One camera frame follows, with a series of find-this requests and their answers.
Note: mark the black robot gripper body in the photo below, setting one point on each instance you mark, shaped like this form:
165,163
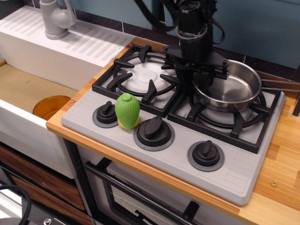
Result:
196,51

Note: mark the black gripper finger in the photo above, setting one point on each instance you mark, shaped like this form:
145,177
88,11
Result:
185,76
203,79

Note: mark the stainless steel pan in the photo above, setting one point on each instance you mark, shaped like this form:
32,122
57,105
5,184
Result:
238,91

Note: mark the green toy corncob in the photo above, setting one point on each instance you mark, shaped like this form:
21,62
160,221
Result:
127,110

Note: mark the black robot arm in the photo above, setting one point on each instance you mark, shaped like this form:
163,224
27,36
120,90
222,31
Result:
183,13

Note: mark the black middle stove knob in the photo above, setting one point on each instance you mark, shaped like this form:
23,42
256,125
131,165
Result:
154,134

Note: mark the black stove knob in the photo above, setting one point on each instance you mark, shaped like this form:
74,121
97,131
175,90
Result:
206,156
105,116
154,134

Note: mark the black right stove knob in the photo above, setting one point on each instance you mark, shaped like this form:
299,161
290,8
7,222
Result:
206,156

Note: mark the black left stove knob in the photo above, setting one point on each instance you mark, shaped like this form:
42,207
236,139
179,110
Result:
105,116

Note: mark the grey toy stove top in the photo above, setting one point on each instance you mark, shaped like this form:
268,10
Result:
234,181

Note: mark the black left burner grate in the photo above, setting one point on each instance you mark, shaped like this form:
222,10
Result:
145,74

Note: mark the black burner grate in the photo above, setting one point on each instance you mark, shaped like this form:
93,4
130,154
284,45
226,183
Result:
145,74
251,129

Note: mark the black right burner grate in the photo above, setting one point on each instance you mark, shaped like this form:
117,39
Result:
251,129

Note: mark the toy oven door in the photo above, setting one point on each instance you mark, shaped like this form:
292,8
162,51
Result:
133,199

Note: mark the grey toy faucet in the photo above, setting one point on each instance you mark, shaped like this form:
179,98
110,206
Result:
57,21

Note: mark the orange plastic drain disc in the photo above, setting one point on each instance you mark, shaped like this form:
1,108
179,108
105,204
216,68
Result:
47,107

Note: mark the white toy sink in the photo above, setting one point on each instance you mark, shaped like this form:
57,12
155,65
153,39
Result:
33,67

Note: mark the wooden drawer fronts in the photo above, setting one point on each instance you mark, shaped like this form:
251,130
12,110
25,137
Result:
46,187

